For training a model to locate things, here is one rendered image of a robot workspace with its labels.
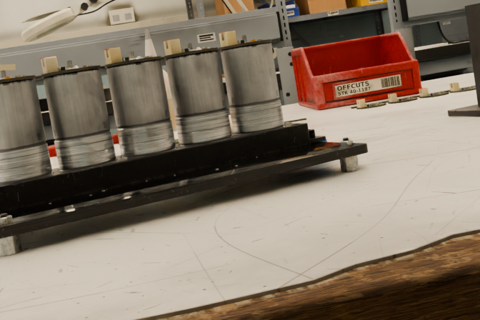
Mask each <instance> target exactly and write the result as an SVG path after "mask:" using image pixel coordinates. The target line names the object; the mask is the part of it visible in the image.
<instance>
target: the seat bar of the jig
mask: <svg viewBox="0 0 480 320"><path fill-rule="evenodd" d="M231 136H232V137H231V138H229V139H224V140H221V141H215V142H211V143H206V144H197V145H191V146H179V145H180V144H176V146H175V147H176V149H174V150H171V151H166V152H163V153H159V154H152V155H148V156H139V157H133V158H122V155H119V156H116V161H114V162H111V163H109V164H104V165H100V166H94V167H90V168H85V169H77V170H71V171H59V170H60V168H56V169H52V173H53V174H50V175H48V176H44V177H41V178H37V179H32V180H28V181H20V182H16V183H12V184H1V185H0V212H3V211H9V210H13V209H19V208H23V207H26V206H32V205H36V204H42V203H45V202H49V201H55V200H58V199H65V198H68V197H72V196H78V195H81V194H87V193H91V192H94V191H100V190H104V189H110V188H114V187H117V186H123V185H127V184H132V183H136V182H140V181H146V180H149V179H155V178H159V177H163V176H168V175H172V174H177V173H181V172H185V171H191V170H194V169H200V168H204V167H208V166H213V165H217V164H223V163H226V162H230V161H236V160H239V159H245V158H249V157H253V156H259V155H262V154H268V153H272V152H275V151H281V150H285V149H291V148H294V147H298V146H304V145H308V144H311V142H310V137H309V128H308V124H307V123H284V127H282V128H279V129H273V130H270V131H263V132H257V133H252V134H239V135H234V132H232V133H231Z"/></svg>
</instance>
